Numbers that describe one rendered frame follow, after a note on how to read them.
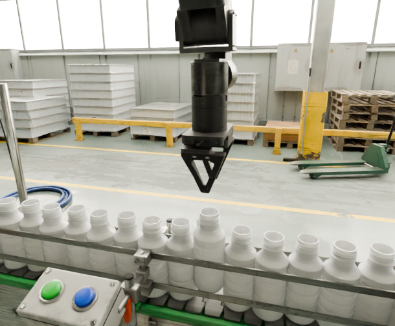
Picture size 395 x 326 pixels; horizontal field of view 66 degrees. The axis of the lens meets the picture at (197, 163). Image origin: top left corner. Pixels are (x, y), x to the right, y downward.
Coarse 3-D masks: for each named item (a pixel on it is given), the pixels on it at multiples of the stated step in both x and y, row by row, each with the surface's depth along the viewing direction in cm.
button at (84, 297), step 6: (84, 288) 47; (90, 288) 47; (78, 294) 46; (84, 294) 46; (90, 294) 46; (78, 300) 45; (84, 300) 45; (90, 300) 45; (78, 306) 45; (84, 306) 45
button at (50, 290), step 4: (48, 284) 48; (52, 284) 48; (56, 284) 48; (60, 284) 48; (44, 288) 47; (48, 288) 47; (52, 288) 47; (56, 288) 47; (60, 288) 48; (44, 292) 47; (48, 292) 47; (52, 292) 47; (56, 292) 47; (44, 296) 46; (48, 296) 46; (52, 296) 46
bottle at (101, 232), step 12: (96, 216) 64; (108, 216) 62; (96, 228) 61; (108, 228) 62; (96, 240) 60; (108, 240) 61; (96, 252) 61; (108, 252) 62; (96, 264) 62; (108, 264) 63
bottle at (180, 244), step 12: (180, 228) 57; (168, 240) 60; (180, 240) 57; (192, 240) 59; (168, 252) 58; (180, 252) 57; (192, 252) 58; (168, 264) 59; (180, 264) 58; (168, 276) 61; (180, 276) 59; (192, 276) 60; (192, 288) 60; (180, 300) 60
